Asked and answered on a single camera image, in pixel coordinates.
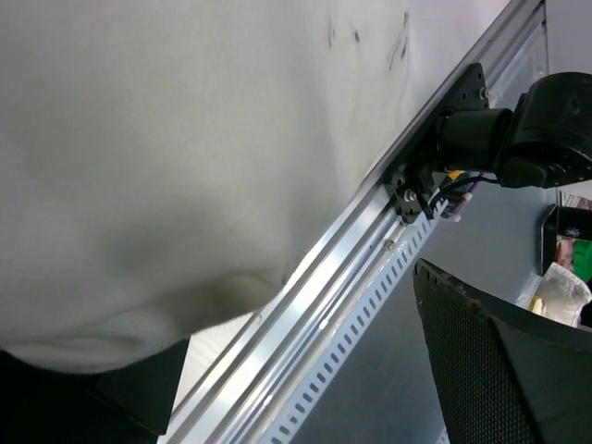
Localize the white pillow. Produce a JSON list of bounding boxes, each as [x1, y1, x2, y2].
[[1, 1, 504, 374]]

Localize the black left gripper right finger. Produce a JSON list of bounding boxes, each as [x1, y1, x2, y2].
[[413, 259, 591, 443]]

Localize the aluminium mounting rail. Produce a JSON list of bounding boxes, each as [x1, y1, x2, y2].
[[163, 1, 545, 443]]

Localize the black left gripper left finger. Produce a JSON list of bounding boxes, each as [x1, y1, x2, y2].
[[1, 339, 189, 443]]

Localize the cluttered items beyond table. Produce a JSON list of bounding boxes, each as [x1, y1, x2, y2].
[[524, 191, 591, 332]]

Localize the perforated grey cable duct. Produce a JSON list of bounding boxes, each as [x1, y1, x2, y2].
[[247, 216, 439, 443]]

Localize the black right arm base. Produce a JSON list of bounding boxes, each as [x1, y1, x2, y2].
[[383, 63, 512, 224]]

